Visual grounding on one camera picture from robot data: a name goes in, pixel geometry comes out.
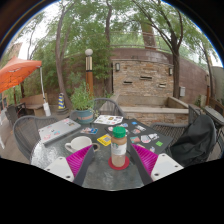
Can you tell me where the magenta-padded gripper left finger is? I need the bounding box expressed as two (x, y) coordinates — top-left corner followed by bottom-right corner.
(44, 144), (97, 187)

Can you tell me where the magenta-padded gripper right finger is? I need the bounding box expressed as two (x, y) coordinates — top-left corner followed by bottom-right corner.
(128, 143), (184, 186)

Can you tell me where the green-capped coffee drink bottle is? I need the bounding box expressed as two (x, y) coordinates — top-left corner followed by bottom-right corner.
(110, 126), (128, 168)

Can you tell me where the white ceramic mug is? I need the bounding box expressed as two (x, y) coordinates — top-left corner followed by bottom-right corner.
(64, 135), (94, 154)

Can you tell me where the black laptop with stickers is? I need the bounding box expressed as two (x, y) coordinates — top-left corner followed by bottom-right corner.
(104, 120), (174, 155)

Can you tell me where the colourful sticker card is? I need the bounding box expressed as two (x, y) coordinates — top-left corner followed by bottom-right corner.
(79, 126), (100, 135)

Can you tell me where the silver laptop with stickers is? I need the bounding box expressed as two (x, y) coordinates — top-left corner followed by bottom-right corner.
(38, 117), (82, 145)

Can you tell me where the grey mesh patio chair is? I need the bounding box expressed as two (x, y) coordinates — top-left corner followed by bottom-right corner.
(69, 97), (125, 121)
(149, 104), (224, 168)
(13, 114), (59, 161)

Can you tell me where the white sticker sheet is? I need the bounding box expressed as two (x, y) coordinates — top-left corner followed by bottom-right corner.
(93, 114), (124, 126)

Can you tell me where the black jacket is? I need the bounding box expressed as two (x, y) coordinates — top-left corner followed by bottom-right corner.
(169, 114), (218, 168)

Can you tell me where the potted plant in blue pot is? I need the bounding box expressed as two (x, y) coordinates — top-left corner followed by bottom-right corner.
(69, 82), (96, 125)

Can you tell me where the blue yellow striped cone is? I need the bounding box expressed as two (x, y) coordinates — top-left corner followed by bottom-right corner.
(57, 92), (67, 110)

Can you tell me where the wooden bench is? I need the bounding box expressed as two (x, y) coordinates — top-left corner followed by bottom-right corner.
(19, 93), (49, 116)

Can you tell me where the round dark patio table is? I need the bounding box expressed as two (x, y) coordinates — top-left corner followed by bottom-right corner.
(203, 105), (224, 126)

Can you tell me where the green leafy tree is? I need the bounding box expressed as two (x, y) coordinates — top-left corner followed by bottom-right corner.
(133, 0), (201, 100)
(89, 0), (128, 94)
(39, 1), (88, 110)

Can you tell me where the orange patio umbrella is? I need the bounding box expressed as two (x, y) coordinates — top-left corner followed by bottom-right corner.
(0, 56), (52, 117)

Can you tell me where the globe-topped lamp post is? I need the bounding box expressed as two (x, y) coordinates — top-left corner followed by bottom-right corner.
(84, 48), (95, 98)

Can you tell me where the slim wooden lamp post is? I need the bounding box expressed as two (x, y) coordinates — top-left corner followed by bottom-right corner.
(205, 83), (212, 107)

